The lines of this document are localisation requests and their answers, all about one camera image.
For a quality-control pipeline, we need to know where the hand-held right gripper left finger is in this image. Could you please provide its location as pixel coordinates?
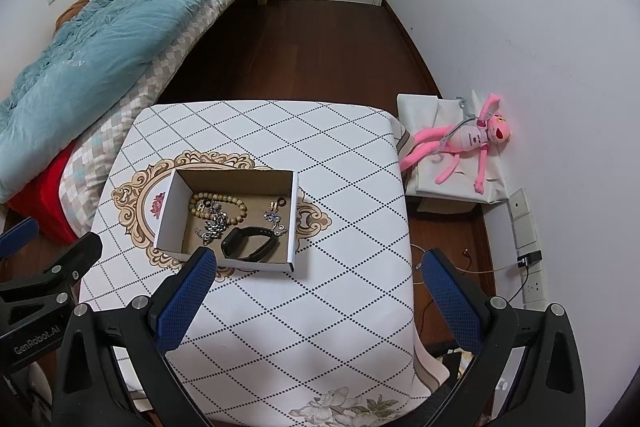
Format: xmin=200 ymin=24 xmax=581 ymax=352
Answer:
xmin=52 ymin=246 xmax=218 ymax=427

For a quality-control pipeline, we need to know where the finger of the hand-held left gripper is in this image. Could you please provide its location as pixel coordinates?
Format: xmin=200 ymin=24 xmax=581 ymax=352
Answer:
xmin=0 ymin=231 xmax=104 ymax=330
xmin=0 ymin=216 xmax=40 ymax=259

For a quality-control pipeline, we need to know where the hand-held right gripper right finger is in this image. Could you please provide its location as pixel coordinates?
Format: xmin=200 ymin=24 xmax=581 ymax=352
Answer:
xmin=421 ymin=248 xmax=587 ymax=427

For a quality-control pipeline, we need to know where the black fitness band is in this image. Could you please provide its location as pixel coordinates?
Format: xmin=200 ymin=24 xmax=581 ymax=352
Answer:
xmin=221 ymin=227 xmax=279 ymax=264

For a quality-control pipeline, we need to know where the white cardboard box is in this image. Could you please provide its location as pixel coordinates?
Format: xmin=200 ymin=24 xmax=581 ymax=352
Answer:
xmin=152 ymin=168 xmax=299 ymax=273

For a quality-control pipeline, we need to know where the silver chain bracelet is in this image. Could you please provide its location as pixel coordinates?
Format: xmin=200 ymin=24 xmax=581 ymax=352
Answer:
xmin=192 ymin=202 xmax=232 ymax=248

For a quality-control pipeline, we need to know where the wooden bead bracelet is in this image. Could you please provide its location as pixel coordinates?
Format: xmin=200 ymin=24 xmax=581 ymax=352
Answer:
xmin=188 ymin=192 xmax=249 ymax=224

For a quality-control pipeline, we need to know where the thin silver necklace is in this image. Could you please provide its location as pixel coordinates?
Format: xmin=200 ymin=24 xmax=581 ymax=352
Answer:
xmin=263 ymin=203 xmax=287 ymax=239

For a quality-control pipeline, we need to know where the red blanket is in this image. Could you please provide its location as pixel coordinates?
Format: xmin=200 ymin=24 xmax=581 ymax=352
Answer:
xmin=7 ymin=142 xmax=81 ymax=244

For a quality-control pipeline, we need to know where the pink plush toy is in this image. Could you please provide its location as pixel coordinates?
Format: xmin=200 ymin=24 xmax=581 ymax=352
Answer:
xmin=399 ymin=93 xmax=516 ymax=194

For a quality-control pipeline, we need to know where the grey clothes hanger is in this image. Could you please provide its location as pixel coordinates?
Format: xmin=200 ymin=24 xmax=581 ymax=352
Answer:
xmin=440 ymin=96 xmax=488 ymax=154

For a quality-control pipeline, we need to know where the white cloth-covered box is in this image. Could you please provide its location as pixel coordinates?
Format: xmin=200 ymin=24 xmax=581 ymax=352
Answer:
xmin=396 ymin=93 xmax=512 ymax=214

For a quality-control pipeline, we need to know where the white diamond-patterned tablecloth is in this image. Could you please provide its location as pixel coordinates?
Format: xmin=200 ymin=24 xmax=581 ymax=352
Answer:
xmin=75 ymin=101 xmax=451 ymax=427

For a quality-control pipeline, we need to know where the blue quilt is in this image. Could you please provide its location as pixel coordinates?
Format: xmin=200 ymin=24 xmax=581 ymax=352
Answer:
xmin=0 ymin=0 xmax=280 ymax=204

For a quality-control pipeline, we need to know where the brown cushion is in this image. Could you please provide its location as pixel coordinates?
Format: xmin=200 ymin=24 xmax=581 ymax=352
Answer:
xmin=55 ymin=0 xmax=91 ymax=30

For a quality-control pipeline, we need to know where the beige cable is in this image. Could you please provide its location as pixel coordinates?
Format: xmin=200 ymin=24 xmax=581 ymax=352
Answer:
xmin=411 ymin=246 xmax=521 ymax=279

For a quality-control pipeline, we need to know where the black cable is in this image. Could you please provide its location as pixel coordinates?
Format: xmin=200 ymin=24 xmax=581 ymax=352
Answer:
xmin=417 ymin=266 xmax=530 ymax=348

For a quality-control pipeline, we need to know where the white wall socket plate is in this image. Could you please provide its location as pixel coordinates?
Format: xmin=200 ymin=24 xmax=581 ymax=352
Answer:
xmin=507 ymin=188 xmax=529 ymax=223
xmin=512 ymin=215 xmax=537 ymax=253
xmin=522 ymin=271 xmax=549 ymax=306
xmin=517 ymin=249 xmax=544 ymax=275

